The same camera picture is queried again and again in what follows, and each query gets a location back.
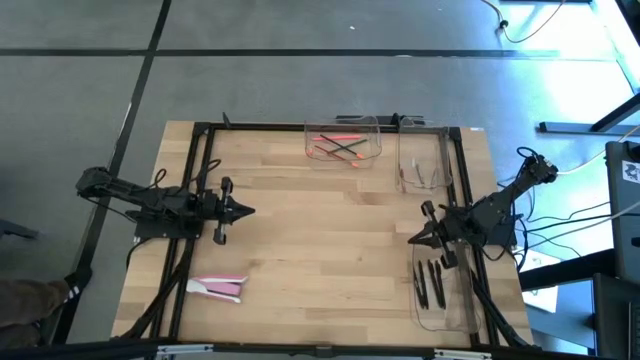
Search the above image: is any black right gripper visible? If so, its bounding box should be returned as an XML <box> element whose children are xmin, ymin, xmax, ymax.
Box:
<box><xmin>407</xmin><ymin>199</ymin><xmax>476</xmax><ymax>254</ymax></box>

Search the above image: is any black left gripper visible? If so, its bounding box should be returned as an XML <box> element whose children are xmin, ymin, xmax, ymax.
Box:
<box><xmin>199</xmin><ymin>175</ymin><xmax>257</xmax><ymax>227</ymax></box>

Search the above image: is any black pen white scale print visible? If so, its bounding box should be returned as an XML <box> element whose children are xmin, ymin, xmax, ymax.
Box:
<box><xmin>434</xmin><ymin>258</ymin><xmax>447</xmax><ymax>311</ymax></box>

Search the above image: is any dark blue pen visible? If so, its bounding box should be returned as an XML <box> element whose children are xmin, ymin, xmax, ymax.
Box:
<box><xmin>411</xmin><ymin>267</ymin><xmax>425</xmax><ymax>310</ymax></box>

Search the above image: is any red pencil orange eraser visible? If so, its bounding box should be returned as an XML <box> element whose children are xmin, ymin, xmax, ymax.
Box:
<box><xmin>313</xmin><ymin>143</ymin><xmax>361</xmax><ymax>169</ymax></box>

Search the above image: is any green pencil orange eraser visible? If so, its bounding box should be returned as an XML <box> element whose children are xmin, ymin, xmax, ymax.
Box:
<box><xmin>326</xmin><ymin>138</ymin><xmax>370</xmax><ymax>158</ymax></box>

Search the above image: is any black pencil orange eraser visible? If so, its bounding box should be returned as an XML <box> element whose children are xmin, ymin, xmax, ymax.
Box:
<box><xmin>307</xmin><ymin>132</ymin><xmax>357</xmax><ymax>155</ymax></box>

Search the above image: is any pink pencil orange eraser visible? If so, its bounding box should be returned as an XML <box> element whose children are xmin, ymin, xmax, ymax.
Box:
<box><xmin>312</xmin><ymin>133</ymin><xmax>362</xmax><ymax>144</ymax></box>

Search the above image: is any clear plastic bin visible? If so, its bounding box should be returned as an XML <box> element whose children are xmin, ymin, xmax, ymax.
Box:
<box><xmin>408</xmin><ymin>233</ymin><xmax>480</xmax><ymax>335</ymax></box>
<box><xmin>396</xmin><ymin>115</ymin><xmax>455</xmax><ymax>195</ymax></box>
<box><xmin>303</xmin><ymin>115</ymin><xmax>384</xmax><ymax>172</ymax></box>

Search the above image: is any silver aluminium bar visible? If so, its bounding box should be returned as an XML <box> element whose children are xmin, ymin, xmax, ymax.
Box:
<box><xmin>432</xmin><ymin>348</ymin><xmax>494</xmax><ymax>360</ymax></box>
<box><xmin>153</xmin><ymin>342</ymin><xmax>217</xmax><ymax>360</ymax></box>

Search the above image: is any white paper sheet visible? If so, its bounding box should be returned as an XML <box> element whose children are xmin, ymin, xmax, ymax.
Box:
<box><xmin>521</xmin><ymin>248</ymin><xmax>560</xmax><ymax>314</ymax></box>

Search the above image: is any black floor beam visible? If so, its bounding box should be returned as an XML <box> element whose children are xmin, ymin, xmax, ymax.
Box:
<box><xmin>518</xmin><ymin>248</ymin><xmax>617</xmax><ymax>292</ymax></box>

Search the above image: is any black rig beam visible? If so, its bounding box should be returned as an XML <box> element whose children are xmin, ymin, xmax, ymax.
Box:
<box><xmin>0</xmin><ymin>337</ymin><xmax>640</xmax><ymax>360</ymax></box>

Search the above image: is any black desk leg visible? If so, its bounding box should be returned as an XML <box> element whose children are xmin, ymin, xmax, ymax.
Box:
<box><xmin>537</xmin><ymin>91</ymin><xmax>640</xmax><ymax>136</ymax></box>

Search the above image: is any grey equipment case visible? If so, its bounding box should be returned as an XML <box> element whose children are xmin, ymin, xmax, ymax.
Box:
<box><xmin>604</xmin><ymin>140</ymin><xmax>640</xmax><ymax>285</ymax></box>

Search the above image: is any black box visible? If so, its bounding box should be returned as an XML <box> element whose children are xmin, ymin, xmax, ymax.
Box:
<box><xmin>592</xmin><ymin>272</ymin><xmax>640</xmax><ymax>360</ymax></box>

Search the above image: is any person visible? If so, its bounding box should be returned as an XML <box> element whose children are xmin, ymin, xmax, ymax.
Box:
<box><xmin>0</xmin><ymin>272</ymin><xmax>84</xmax><ymax>349</ymax></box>

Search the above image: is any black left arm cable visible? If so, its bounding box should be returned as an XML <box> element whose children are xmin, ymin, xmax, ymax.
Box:
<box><xmin>147</xmin><ymin>158</ymin><xmax>223</xmax><ymax>194</ymax></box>

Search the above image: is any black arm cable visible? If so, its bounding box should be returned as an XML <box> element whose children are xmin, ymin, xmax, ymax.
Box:
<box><xmin>147</xmin><ymin>158</ymin><xmax>223</xmax><ymax>194</ymax></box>
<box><xmin>515</xmin><ymin>145</ymin><xmax>541</xmax><ymax>164</ymax></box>

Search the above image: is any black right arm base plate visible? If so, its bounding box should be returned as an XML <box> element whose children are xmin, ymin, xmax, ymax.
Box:
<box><xmin>446</xmin><ymin>206</ymin><xmax>517</xmax><ymax>247</ymax></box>

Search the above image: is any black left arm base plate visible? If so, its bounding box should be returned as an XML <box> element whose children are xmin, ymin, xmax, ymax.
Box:
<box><xmin>124</xmin><ymin>209</ymin><xmax>207</xmax><ymax>240</ymax></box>

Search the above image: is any black metal table frame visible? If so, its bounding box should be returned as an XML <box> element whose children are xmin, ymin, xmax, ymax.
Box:
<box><xmin>112</xmin><ymin>119</ymin><xmax>544</xmax><ymax>351</ymax></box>

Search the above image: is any black cable bundle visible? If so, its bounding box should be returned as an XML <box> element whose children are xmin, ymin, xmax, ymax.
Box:
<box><xmin>462</xmin><ymin>244</ymin><xmax>544</xmax><ymax>350</ymax></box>
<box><xmin>118</xmin><ymin>239</ymin><xmax>196</xmax><ymax>341</ymax></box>

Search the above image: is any black bracket bar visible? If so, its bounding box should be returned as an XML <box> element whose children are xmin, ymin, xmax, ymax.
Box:
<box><xmin>334</xmin><ymin>113</ymin><xmax>404</xmax><ymax>127</ymax></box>

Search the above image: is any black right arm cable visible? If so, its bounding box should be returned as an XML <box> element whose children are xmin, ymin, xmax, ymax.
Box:
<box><xmin>515</xmin><ymin>145</ymin><xmax>541</xmax><ymax>164</ymax></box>

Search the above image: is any white cable black plug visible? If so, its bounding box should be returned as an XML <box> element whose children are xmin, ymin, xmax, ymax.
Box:
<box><xmin>482</xmin><ymin>0</ymin><xmax>569</xmax><ymax>45</ymax></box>

